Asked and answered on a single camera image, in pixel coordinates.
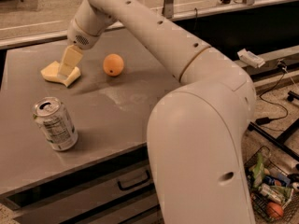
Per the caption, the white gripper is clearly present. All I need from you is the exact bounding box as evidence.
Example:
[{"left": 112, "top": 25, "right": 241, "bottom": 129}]
[{"left": 58, "top": 0, "right": 116, "bottom": 77}]

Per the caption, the yellow sponge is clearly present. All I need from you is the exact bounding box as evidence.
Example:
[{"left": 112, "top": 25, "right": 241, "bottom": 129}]
[{"left": 40, "top": 62, "right": 80, "bottom": 87}]

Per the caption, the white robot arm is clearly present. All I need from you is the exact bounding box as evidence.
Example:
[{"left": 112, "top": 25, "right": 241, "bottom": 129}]
[{"left": 67, "top": 0, "right": 256, "bottom": 224}]

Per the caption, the orange fruit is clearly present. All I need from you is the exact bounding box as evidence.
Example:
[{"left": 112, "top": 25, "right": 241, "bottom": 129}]
[{"left": 103, "top": 54, "right": 124, "bottom": 77}]

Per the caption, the white soda can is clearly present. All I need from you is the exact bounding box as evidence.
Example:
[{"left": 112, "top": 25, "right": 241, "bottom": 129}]
[{"left": 33, "top": 97, "right": 78, "bottom": 151}]

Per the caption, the grey drawer cabinet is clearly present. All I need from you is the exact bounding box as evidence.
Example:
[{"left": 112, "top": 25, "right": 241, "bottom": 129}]
[{"left": 0, "top": 27, "right": 182, "bottom": 224}]

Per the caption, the white wrapped packet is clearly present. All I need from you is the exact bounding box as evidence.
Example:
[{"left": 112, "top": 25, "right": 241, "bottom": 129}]
[{"left": 237, "top": 49, "right": 265, "bottom": 68}]

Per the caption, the green snack bag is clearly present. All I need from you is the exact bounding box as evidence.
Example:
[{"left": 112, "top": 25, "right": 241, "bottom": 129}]
[{"left": 252, "top": 153, "right": 264, "bottom": 189}]

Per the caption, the blue can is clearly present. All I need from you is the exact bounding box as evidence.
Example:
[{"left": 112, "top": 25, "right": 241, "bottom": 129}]
[{"left": 263, "top": 175, "right": 286, "bottom": 187}]

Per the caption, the white plastic bottle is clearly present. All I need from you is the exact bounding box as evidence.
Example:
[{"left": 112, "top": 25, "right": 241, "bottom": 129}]
[{"left": 258, "top": 183, "right": 284, "bottom": 204}]

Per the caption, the small orange ball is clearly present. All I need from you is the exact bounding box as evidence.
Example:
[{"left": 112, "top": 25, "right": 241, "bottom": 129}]
[{"left": 266, "top": 202, "right": 284, "bottom": 220}]

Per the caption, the metal railing post middle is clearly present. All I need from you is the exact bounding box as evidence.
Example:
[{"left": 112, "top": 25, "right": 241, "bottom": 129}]
[{"left": 163, "top": 0, "right": 174, "bottom": 19}]

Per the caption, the black drawer handle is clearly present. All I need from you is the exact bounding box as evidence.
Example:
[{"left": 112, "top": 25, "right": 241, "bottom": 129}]
[{"left": 117, "top": 170, "right": 150, "bottom": 191}]

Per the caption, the black cable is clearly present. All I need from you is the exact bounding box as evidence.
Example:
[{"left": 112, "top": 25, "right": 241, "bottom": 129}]
[{"left": 255, "top": 59, "right": 291, "bottom": 127}]

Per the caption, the black floor stand frame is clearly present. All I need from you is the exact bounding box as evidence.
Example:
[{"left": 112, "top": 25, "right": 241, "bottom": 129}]
[{"left": 248, "top": 91, "right": 299, "bottom": 161}]

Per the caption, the black wire basket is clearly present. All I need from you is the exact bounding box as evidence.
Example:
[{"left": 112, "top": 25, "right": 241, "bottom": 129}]
[{"left": 244, "top": 147, "right": 299, "bottom": 224}]

